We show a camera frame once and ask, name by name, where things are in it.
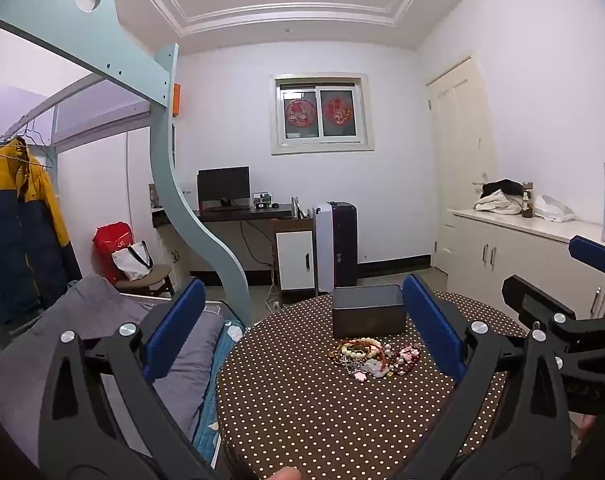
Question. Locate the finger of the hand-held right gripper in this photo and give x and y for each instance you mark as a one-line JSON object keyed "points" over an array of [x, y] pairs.
{"points": [[532, 295], [595, 255]]}

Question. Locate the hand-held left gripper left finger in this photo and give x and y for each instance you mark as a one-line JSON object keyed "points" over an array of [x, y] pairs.
{"points": [[175, 327]]}

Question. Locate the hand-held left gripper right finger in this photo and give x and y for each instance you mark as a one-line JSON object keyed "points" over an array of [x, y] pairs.
{"points": [[432, 325]]}

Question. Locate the grey storage box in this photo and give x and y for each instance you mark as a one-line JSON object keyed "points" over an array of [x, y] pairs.
{"points": [[367, 320]]}

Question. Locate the pile of bead jewelry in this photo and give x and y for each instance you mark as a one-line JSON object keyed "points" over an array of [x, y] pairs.
{"points": [[367, 355]]}

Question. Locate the person's right hand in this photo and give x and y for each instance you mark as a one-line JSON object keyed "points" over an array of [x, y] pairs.
{"points": [[585, 425]]}

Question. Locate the person's left hand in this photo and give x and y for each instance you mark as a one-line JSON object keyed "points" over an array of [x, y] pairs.
{"points": [[285, 473]]}

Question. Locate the cream sideboard cabinet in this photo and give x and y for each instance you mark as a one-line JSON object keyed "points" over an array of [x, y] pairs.
{"points": [[507, 255]]}

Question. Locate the wooden chair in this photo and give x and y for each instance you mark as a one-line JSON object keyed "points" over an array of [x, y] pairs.
{"points": [[155, 277]]}

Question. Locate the white plastic bag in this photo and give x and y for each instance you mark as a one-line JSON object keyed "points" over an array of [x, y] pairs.
{"points": [[552, 207]]}

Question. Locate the blue star-print sheet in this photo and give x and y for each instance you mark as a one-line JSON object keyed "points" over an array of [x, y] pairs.
{"points": [[217, 385]]}

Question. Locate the white tote bag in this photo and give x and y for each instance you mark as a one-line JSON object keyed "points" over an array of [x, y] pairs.
{"points": [[132, 265]]}

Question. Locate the brown bottle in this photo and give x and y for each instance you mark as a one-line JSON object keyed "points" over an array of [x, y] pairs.
{"points": [[527, 205]]}

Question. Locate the white garment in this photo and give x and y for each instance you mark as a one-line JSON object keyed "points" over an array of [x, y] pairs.
{"points": [[497, 205]]}

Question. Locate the red bag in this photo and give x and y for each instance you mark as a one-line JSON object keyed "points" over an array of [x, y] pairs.
{"points": [[110, 242]]}

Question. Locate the black garment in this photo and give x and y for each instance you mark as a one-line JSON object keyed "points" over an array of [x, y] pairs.
{"points": [[505, 186]]}

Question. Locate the black hard suitcase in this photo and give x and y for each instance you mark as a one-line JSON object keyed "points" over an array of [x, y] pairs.
{"points": [[345, 245]]}

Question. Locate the black keyboard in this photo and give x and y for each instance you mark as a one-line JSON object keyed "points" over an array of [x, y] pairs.
{"points": [[227, 207]]}

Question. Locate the dark desk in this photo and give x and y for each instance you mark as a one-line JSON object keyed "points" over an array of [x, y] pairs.
{"points": [[242, 214]]}

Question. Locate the white under-desk cabinet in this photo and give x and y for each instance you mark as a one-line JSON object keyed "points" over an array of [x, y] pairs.
{"points": [[292, 260]]}

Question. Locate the white hard suitcase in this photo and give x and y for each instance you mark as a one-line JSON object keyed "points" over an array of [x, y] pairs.
{"points": [[322, 245]]}

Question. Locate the black computer monitor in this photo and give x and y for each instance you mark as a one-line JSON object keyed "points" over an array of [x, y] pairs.
{"points": [[222, 185]]}

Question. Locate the brown polka dot tablecloth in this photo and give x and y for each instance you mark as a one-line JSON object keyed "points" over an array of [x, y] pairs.
{"points": [[307, 410]]}

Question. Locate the cream door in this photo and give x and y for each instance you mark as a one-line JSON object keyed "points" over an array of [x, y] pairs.
{"points": [[457, 160]]}

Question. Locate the leaning white frames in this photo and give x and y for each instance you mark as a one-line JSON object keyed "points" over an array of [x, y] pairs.
{"points": [[298, 207]]}

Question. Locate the yellow and navy jacket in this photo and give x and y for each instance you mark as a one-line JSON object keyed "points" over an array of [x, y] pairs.
{"points": [[12, 220]]}

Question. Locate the orange box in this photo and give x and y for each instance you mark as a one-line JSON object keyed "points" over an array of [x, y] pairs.
{"points": [[177, 100]]}

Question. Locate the red window paper cutting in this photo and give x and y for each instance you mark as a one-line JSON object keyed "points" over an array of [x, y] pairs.
{"points": [[337, 111], [300, 112]]}

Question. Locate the white framed window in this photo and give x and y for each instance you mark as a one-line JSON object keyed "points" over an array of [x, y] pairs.
{"points": [[315, 110]]}

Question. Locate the desk photo frame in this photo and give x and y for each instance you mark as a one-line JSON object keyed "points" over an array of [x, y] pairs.
{"points": [[262, 200]]}

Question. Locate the pale green loft bed frame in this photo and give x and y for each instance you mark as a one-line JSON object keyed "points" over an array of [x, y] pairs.
{"points": [[172, 160]]}

